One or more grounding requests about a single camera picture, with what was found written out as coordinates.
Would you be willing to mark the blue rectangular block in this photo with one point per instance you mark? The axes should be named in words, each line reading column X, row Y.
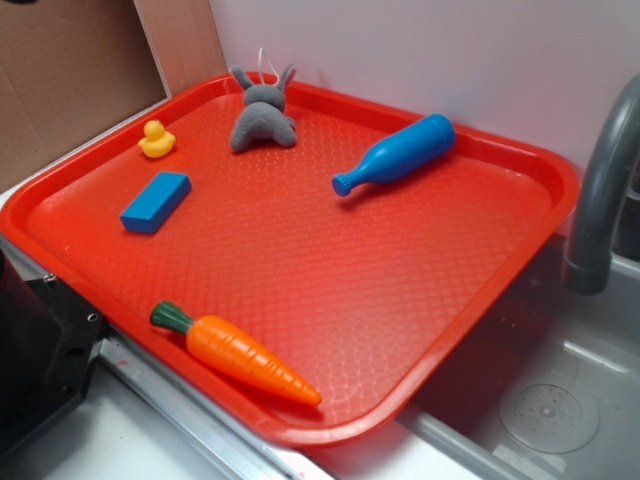
column 156, row 202

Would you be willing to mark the brown cardboard panel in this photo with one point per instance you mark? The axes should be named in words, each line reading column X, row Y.
column 71, row 70

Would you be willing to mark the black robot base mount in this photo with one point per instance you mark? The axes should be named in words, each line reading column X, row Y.
column 50, row 338

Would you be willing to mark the grey toy sink faucet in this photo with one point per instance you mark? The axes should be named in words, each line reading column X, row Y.
column 606, row 220

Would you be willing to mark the orange plastic toy carrot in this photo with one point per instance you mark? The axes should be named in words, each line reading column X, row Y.
column 226, row 348

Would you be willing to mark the blue plastic toy bottle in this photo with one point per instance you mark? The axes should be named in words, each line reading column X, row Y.
column 399, row 154

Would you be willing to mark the grey plush bunny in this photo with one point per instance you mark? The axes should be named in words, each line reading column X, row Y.
column 263, row 117

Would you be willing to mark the grey plastic toy sink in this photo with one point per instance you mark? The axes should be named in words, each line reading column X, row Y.
column 546, row 385

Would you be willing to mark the yellow rubber duck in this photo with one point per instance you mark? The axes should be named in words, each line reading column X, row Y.
column 157, row 141

